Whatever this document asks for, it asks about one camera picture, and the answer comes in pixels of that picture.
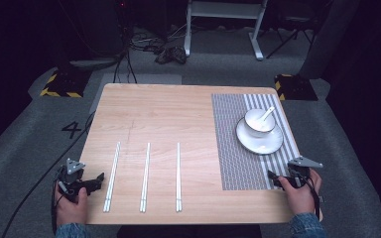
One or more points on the person's right hand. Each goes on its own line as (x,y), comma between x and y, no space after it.
(299,200)

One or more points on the white metal desk frame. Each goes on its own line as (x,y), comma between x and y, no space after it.
(223,13)

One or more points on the grey curtain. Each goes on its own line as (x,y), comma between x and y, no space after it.
(330,36)

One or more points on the white ceramic spoon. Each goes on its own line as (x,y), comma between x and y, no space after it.
(265,117)

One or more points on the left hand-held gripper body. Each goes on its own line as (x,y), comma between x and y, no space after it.
(72,180)

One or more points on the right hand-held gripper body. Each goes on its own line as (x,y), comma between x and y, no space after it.
(299,175)

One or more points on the white bowl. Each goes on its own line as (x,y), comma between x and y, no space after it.
(256,129)

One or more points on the person's left hand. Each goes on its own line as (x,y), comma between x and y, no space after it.
(71,210)

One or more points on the dark shoes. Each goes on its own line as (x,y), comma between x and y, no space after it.
(171,54)

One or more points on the black yellow striped stand base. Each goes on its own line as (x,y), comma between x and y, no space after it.
(64,84)
(294,87)

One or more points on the black folding stand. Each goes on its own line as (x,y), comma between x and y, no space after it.
(291,33)

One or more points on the white plate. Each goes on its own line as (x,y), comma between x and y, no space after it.
(261,145)

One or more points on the person's dark lap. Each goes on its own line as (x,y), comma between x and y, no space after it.
(188,231)

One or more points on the grey striped woven placemat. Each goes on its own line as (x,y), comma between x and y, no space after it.
(234,165)

